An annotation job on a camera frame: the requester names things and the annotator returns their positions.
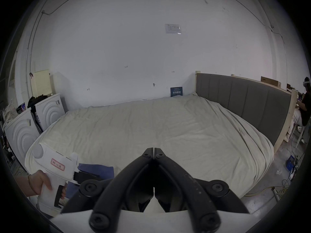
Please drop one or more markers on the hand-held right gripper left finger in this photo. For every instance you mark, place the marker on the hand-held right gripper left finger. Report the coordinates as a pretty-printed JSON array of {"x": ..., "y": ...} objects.
[{"x": 116, "y": 193}]

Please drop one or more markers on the brown carton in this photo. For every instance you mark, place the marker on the brown carton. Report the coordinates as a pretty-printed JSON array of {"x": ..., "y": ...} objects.
[{"x": 271, "y": 82}]

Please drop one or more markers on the grey padded headboard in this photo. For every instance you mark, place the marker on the grey padded headboard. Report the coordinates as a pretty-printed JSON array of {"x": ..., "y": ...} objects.
[{"x": 245, "y": 98}]

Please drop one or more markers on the bed with beige sheet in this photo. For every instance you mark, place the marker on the bed with beige sheet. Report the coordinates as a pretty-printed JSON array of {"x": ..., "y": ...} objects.
[{"x": 158, "y": 125}]

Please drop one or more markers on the person's left hand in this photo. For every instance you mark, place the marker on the person's left hand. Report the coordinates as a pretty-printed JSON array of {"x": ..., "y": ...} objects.
[{"x": 40, "y": 182}]

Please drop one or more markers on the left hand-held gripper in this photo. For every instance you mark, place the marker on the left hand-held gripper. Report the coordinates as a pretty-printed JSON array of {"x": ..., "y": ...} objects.
[{"x": 60, "y": 164}]

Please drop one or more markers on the pale yellow pegboard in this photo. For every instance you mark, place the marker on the pale yellow pegboard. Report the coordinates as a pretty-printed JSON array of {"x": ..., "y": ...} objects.
[{"x": 41, "y": 82}]

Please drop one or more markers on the person's left forearm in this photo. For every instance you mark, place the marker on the person's left forearm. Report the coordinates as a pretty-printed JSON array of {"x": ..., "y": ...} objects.
[{"x": 23, "y": 186}]

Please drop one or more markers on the black cloth bundle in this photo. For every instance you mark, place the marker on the black cloth bundle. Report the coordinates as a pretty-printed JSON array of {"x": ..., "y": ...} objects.
[{"x": 36, "y": 100}]

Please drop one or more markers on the small blue sign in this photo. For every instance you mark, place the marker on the small blue sign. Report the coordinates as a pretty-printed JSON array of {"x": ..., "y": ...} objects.
[{"x": 176, "y": 91}]

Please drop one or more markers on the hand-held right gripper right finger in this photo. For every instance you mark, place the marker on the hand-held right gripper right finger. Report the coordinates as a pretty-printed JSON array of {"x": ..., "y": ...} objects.
[{"x": 192, "y": 193}]

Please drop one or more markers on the dark blue garment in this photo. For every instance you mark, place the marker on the dark blue garment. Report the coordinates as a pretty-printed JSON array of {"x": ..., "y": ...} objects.
[{"x": 102, "y": 171}]

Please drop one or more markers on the blue box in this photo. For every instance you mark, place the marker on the blue box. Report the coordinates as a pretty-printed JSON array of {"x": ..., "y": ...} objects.
[{"x": 290, "y": 162}]

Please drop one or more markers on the white washing machine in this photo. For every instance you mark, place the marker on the white washing machine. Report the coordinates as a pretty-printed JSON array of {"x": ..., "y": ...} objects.
[
  {"x": 49, "y": 110},
  {"x": 20, "y": 135}
]

